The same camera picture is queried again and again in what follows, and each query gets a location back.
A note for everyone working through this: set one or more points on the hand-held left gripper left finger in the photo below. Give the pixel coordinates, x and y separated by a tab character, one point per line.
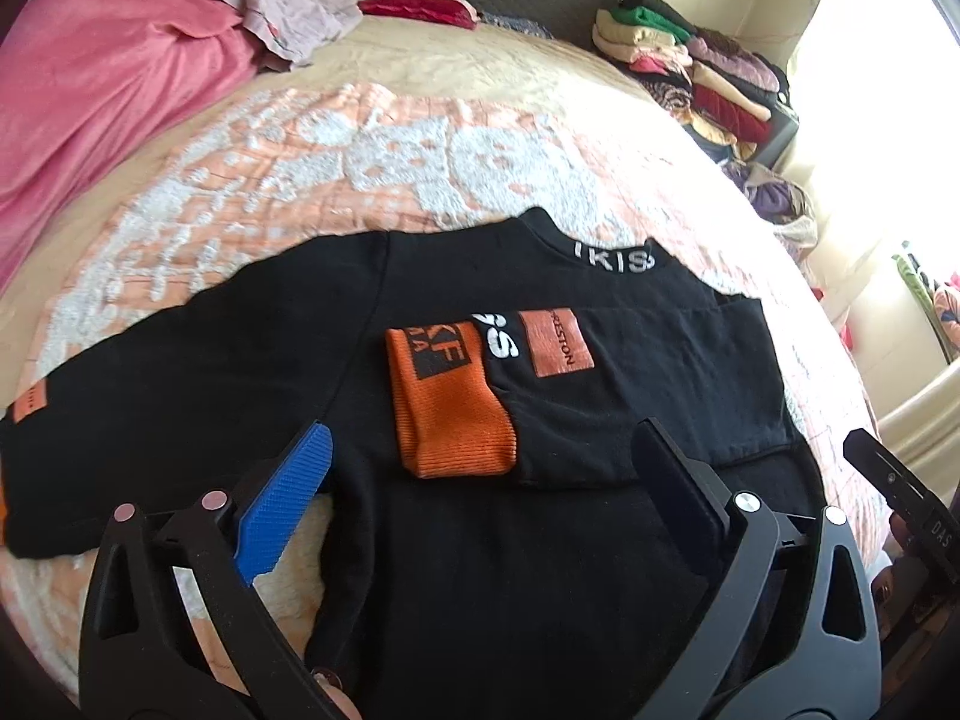
292	495

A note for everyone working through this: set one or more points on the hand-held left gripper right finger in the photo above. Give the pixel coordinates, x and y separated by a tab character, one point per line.
675	495

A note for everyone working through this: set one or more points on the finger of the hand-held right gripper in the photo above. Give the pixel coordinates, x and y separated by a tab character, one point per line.
885	469

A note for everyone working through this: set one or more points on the black sweater with orange patches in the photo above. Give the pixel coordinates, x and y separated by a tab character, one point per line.
525	577

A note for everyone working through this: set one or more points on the heap of purple clothes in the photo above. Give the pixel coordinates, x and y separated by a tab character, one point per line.
772	195

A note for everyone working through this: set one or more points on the pile of folded clothes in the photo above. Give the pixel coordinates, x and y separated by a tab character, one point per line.
712	82

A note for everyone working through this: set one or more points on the heap of light pink clothes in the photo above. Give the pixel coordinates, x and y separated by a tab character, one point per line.
292	15

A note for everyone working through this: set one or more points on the person's right hand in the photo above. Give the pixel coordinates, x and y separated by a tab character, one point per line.
891	592

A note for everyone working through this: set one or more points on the pink garment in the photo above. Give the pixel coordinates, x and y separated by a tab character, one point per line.
946	315

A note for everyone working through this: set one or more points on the green garment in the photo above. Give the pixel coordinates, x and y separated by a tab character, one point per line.
911	281

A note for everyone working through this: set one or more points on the black box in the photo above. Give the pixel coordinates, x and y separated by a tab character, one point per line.
780	139

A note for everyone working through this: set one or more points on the peach floral patterned bedspread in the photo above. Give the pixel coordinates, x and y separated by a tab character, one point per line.
450	150

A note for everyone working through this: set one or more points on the pink blanket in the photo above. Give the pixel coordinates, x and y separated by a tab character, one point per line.
97	90

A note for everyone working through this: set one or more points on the dark patterned cloth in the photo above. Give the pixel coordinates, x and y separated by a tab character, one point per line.
517	24

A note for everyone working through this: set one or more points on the red cloth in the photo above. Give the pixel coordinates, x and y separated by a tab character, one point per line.
420	11

